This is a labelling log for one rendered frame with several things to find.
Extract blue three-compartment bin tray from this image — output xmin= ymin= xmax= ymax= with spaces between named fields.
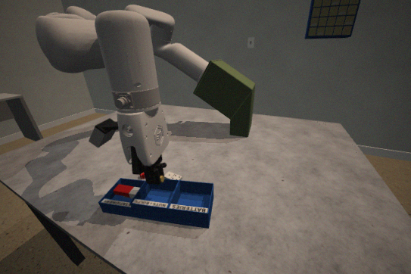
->
xmin=98 ymin=178 xmax=213 ymax=229

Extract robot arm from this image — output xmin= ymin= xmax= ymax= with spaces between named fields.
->
xmin=36 ymin=5 xmax=209 ymax=110

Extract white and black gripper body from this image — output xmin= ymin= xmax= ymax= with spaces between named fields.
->
xmin=117 ymin=103 xmax=170 ymax=166

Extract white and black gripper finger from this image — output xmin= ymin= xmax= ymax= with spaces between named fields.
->
xmin=131 ymin=146 xmax=161 ymax=185
xmin=155 ymin=155 xmax=164 ymax=176

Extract white domino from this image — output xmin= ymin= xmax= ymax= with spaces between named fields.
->
xmin=164 ymin=171 xmax=182 ymax=180

